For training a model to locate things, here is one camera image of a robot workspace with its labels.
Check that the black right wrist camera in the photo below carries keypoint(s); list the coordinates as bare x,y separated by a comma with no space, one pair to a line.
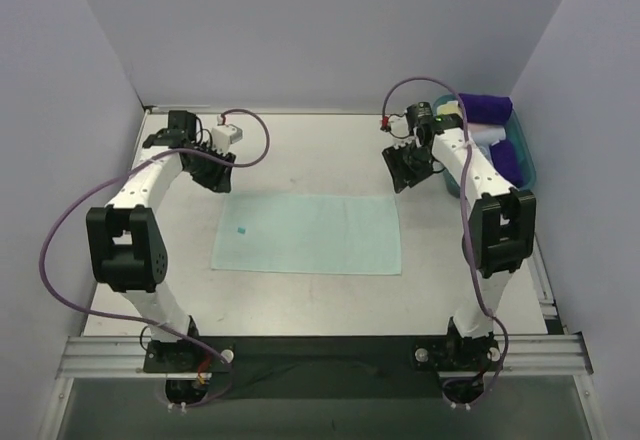
418,114

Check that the pink rolled towel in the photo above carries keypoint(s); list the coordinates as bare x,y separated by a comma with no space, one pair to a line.
476,128

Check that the purple rolled towel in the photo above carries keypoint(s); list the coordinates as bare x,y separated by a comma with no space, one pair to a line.
503,155
487,109

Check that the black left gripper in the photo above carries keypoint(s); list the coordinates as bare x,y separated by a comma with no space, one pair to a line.
208,166

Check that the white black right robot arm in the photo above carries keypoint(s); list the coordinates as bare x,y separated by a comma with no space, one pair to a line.
498,218

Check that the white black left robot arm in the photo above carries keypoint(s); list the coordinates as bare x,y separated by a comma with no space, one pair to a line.
126,246

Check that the white blue rolled towel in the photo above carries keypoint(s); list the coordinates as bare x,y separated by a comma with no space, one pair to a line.
487,146

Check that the purple rolled towel top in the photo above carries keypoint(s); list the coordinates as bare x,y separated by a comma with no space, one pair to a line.
487,109

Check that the teal plastic basket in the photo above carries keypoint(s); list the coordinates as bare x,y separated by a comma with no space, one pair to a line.
516,136

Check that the green and yellow patterned towel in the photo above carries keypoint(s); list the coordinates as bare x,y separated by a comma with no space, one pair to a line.
449,108

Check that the aluminium frame rail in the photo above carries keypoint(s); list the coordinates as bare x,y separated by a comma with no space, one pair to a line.
119,357

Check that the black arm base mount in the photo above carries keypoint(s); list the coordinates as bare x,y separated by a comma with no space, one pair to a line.
325,368

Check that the light mint towel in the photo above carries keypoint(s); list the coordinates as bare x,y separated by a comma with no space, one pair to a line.
308,234

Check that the purple rolled towel right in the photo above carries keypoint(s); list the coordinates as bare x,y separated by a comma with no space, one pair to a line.
503,155

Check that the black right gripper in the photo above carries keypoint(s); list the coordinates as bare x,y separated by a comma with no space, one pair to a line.
403,163

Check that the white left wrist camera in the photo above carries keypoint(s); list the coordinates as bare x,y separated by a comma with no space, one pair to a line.
223,136

